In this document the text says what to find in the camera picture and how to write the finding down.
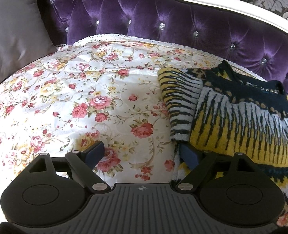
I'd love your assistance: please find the grey pillow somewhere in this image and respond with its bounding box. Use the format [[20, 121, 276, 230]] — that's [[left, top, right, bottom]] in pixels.
[[0, 0, 59, 95]]

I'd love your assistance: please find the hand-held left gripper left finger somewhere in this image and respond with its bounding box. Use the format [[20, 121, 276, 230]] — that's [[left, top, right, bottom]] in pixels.
[[28, 141, 112, 194]]

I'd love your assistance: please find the navy yellow white patterned sweater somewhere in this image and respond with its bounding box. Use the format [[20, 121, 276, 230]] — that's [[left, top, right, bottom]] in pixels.
[[157, 60, 288, 216]]

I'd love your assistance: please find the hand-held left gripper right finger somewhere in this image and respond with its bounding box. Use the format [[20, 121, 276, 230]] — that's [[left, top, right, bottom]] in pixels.
[[177, 144, 257, 191]]

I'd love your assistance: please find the white floral quilted cover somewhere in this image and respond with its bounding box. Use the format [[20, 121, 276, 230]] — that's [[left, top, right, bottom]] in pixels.
[[0, 35, 288, 231]]

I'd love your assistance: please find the purple tufted velvet sofa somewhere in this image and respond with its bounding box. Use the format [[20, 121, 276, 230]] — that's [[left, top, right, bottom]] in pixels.
[[34, 0, 288, 101]]

